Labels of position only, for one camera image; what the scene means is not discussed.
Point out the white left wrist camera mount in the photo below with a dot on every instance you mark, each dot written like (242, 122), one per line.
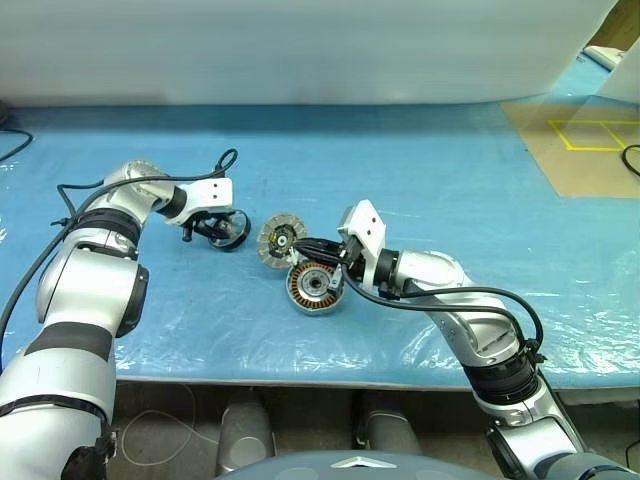
(210, 192)

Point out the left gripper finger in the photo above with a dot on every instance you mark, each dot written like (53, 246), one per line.
(225, 239)
(229, 220)

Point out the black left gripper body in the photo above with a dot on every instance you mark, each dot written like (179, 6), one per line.
(202, 226)

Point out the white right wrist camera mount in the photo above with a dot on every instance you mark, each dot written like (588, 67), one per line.
(367, 222)

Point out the dark grey rounded shape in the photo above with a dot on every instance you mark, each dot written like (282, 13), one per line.
(245, 430)
(385, 425)

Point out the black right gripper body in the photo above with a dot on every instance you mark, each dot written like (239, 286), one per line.
(350, 260)

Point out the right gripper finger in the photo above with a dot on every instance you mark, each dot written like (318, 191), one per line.
(320, 256)
(320, 244)

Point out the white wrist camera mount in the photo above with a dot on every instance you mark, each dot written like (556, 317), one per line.
(210, 192)
(367, 222)

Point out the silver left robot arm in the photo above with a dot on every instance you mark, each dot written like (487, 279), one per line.
(85, 280)

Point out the brown sheet with yellow tape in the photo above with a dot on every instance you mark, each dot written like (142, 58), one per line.
(575, 170)

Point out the silver motor stator housing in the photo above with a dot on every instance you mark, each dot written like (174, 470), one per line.
(305, 295)

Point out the white upright panel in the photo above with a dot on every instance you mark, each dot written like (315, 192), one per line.
(622, 80)

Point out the white foam backdrop board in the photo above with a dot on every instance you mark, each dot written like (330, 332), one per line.
(300, 50)

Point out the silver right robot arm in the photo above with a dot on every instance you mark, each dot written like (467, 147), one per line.
(440, 270)

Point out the white flat foam piece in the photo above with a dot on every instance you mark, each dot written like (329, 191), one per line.
(602, 54)

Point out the grey robot torso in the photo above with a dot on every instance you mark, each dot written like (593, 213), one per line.
(320, 470)

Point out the blue plastic-covered table mat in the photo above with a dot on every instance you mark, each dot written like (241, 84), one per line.
(425, 165)

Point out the brown wooden board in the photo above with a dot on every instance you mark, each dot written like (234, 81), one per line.
(620, 25)

